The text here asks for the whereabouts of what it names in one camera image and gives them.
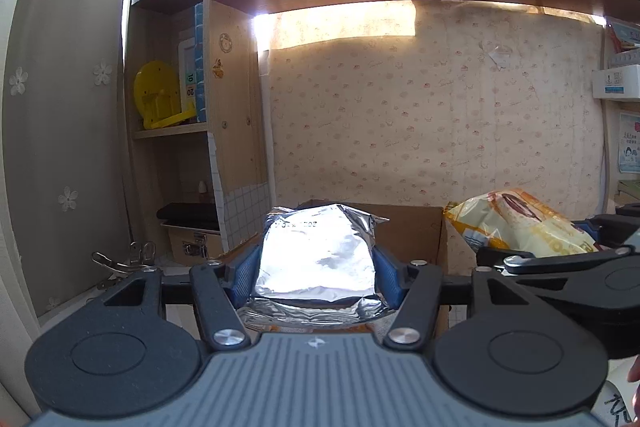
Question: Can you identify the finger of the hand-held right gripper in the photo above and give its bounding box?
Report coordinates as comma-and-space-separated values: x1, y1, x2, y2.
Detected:
475, 245, 640, 277
572, 203, 640, 252

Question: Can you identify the flowered lace curtain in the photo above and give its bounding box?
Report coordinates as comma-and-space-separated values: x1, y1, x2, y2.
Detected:
0, 0, 139, 324

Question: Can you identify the brown cardboard box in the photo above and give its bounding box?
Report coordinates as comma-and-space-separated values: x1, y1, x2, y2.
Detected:
220, 202, 477, 339

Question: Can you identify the white grid desktop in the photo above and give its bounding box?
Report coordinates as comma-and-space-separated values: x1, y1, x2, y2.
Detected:
37, 257, 474, 351

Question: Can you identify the wooden shelf unit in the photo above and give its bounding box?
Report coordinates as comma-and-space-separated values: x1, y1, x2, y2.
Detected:
122, 0, 274, 269

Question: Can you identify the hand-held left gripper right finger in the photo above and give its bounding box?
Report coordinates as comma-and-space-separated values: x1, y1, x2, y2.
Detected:
373, 247, 544, 351

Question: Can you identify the black flat case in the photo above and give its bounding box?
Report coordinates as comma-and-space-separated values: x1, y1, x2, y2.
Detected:
157, 202, 221, 228

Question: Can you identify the white blue box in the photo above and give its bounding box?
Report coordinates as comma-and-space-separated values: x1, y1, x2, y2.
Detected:
592, 64, 640, 100

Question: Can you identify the stack of paper packets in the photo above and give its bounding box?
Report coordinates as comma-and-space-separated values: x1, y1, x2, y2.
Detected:
604, 19, 640, 68

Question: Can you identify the yellow white snack packet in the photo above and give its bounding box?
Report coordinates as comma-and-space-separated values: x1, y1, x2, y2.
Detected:
444, 189, 601, 258

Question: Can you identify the silver foil packet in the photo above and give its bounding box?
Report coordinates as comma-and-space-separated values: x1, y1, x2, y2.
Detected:
235, 203, 391, 326

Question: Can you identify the printed card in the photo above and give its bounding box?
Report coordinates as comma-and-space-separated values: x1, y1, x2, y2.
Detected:
617, 111, 640, 174

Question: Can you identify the wooden box with metal latch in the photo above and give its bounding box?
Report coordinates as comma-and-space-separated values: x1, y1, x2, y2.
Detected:
164, 222, 221, 266

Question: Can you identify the blue white patterned strip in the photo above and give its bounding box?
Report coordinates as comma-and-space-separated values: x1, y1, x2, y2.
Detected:
192, 2, 209, 123

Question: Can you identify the white framed number board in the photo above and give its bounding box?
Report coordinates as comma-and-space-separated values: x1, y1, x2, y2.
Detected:
177, 38, 199, 98

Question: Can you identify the metal spring clip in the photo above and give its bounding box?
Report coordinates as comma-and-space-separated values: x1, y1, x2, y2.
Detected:
129, 241, 157, 266
91, 251, 137, 279

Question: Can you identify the white grid adhesive paper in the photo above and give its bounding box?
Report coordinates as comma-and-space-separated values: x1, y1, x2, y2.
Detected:
207, 132, 274, 254

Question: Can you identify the yellow plastic toy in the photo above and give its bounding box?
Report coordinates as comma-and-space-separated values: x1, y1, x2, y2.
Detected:
133, 60, 197, 130

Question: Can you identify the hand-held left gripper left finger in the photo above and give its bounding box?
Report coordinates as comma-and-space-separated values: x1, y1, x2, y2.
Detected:
102, 248, 261, 351

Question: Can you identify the paper with black scribbles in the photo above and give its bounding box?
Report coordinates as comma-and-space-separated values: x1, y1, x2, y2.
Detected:
597, 379, 640, 427

